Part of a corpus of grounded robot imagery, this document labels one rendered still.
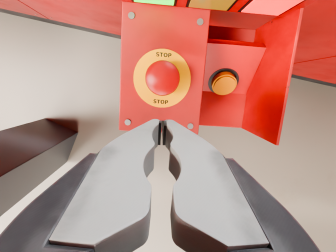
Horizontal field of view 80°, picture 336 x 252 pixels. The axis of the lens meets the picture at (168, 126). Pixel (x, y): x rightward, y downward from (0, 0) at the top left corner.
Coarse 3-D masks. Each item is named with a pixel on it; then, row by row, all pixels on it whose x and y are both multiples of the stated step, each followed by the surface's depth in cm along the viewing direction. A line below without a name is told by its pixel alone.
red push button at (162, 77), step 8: (152, 64) 22; (160, 64) 22; (168, 64) 22; (152, 72) 22; (160, 72) 22; (168, 72) 22; (176, 72) 23; (152, 80) 23; (160, 80) 23; (168, 80) 23; (176, 80) 23; (152, 88) 23; (160, 88) 23; (168, 88) 23
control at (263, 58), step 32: (128, 0) 23; (128, 32) 24; (160, 32) 24; (192, 32) 25; (224, 32) 32; (256, 32) 31; (288, 32) 24; (128, 64) 25; (192, 64) 25; (224, 64) 30; (256, 64) 30; (288, 64) 23; (128, 96) 26; (192, 96) 26; (224, 96) 34; (256, 96) 30; (128, 128) 26; (192, 128) 27; (256, 128) 30
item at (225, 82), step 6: (222, 72) 31; (228, 72) 31; (216, 78) 31; (222, 78) 30; (228, 78) 30; (234, 78) 31; (216, 84) 31; (222, 84) 31; (228, 84) 31; (234, 84) 31; (216, 90) 32; (222, 90) 32; (228, 90) 32
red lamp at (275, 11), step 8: (256, 0) 20; (264, 0) 20; (272, 0) 20; (280, 0) 20; (288, 0) 20; (296, 0) 20; (248, 8) 22; (256, 8) 22; (264, 8) 22; (272, 8) 22; (280, 8) 22; (288, 8) 22
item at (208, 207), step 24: (168, 120) 12; (168, 144) 12; (192, 144) 10; (168, 168) 10; (192, 168) 8; (216, 168) 8; (192, 192) 7; (216, 192) 7; (240, 192) 7; (192, 216) 6; (216, 216) 6; (240, 216) 7; (192, 240) 6; (216, 240) 6; (240, 240) 6; (264, 240) 6
